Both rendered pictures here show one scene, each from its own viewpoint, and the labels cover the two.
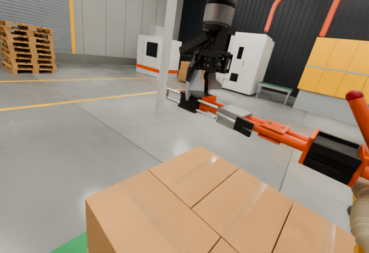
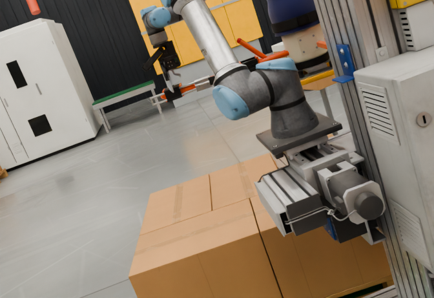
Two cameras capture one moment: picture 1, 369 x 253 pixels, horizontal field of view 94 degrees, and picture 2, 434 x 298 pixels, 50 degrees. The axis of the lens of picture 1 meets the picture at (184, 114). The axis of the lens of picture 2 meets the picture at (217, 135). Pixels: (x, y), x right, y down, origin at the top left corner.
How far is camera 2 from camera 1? 1.61 m
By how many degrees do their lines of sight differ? 36
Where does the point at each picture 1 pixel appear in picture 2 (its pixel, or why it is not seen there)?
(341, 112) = not seen: hidden behind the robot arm
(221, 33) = (168, 45)
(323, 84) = (185, 47)
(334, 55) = not seen: outside the picture
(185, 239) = (231, 215)
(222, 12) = (163, 35)
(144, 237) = (207, 236)
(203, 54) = (166, 60)
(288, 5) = not seen: outside the picture
